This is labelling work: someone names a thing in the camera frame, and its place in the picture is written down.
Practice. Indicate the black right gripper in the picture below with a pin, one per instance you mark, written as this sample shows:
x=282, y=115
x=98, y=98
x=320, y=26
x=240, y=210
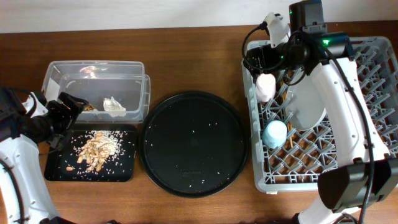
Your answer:
x=253, y=58

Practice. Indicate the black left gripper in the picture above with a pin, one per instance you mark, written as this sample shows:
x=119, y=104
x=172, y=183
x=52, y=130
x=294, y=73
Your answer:
x=61, y=112

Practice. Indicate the white tissue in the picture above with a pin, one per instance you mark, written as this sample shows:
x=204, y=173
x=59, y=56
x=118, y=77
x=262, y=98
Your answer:
x=113, y=107

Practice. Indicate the pink cup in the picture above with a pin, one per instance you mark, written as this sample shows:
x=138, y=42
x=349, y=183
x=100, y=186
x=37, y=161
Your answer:
x=265, y=87

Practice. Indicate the grey plate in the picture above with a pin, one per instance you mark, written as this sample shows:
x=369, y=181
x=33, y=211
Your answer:
x=305, y=105

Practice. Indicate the blue cup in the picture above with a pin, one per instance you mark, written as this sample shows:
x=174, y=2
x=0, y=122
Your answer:
x=274, y=134

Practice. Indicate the gold snack wrapper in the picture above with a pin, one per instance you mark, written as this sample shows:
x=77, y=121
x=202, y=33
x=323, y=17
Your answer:
x=89, y=107

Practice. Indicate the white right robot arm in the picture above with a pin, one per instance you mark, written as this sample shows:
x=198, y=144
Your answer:
x=366, y=172

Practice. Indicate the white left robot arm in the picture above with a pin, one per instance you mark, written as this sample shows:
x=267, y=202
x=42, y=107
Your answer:
x=26, y=197

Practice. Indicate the grey dishwasher rack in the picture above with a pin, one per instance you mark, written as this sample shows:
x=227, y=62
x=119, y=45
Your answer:
x=296, y=165

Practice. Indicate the black rectangular tray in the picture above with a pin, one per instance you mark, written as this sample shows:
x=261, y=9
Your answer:
x=56, y=166

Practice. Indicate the food scraps and rice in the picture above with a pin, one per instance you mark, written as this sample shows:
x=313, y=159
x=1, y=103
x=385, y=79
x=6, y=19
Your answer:
x=94, y=151

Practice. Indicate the clear plastic bin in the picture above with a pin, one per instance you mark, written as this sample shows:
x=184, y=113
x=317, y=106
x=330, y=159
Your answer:
x=94, y=80

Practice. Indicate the round black tray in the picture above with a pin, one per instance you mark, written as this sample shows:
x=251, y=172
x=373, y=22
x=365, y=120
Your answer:
x=193, y=144

